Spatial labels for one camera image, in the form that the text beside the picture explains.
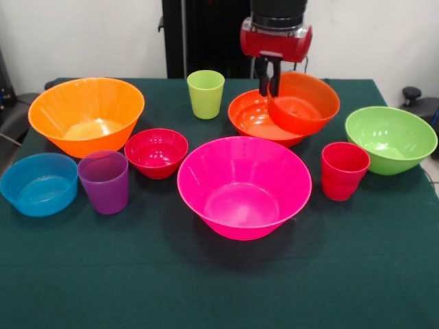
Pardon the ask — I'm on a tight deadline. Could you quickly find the small crimson bowl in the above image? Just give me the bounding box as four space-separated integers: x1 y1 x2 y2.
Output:
123 128 189 180

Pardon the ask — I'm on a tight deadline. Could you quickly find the black pedestal leg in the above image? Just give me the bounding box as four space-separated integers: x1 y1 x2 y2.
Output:
401 86 439 138

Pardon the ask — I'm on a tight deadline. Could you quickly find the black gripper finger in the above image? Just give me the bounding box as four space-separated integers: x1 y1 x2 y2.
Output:
270 58 285 96
256 56 272 97

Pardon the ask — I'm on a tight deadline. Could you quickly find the green cup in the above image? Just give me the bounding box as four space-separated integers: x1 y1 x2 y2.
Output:
186 69 226 121

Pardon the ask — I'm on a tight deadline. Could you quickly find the green bowl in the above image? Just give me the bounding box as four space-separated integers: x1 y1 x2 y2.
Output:
344 106 439 176

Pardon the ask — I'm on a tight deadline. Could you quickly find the black computer case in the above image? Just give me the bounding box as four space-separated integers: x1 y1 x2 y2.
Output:
0 47 17 110

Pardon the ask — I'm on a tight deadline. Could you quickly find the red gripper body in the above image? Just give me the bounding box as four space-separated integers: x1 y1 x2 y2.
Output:
239 19 313 64

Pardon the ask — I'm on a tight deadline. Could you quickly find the purple cup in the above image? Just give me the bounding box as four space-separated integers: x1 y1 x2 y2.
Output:
77 149 130 216

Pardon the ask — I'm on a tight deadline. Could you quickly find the crimson cup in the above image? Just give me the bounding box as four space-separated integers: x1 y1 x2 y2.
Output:
321 141 371 202

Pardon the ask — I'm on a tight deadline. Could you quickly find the dark green tablecloth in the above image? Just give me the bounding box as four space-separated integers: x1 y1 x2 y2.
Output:
0 77 439 329

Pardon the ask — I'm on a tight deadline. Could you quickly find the wide red-orange bowl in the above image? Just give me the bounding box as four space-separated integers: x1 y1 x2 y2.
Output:
228 88 309 149

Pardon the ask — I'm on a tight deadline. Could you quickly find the large orange bowl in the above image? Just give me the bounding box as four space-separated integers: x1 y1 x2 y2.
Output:
27 77 145 160

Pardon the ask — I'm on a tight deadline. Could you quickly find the blue bowl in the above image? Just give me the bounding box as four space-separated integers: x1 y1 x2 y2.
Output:
0 152 79 218

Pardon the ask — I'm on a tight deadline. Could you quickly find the large pink bowl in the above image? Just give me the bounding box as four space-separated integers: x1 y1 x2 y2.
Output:
176 136 313 241

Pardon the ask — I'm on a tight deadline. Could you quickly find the small red-orange bowl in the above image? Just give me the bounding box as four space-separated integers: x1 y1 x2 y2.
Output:
266 71 342 136

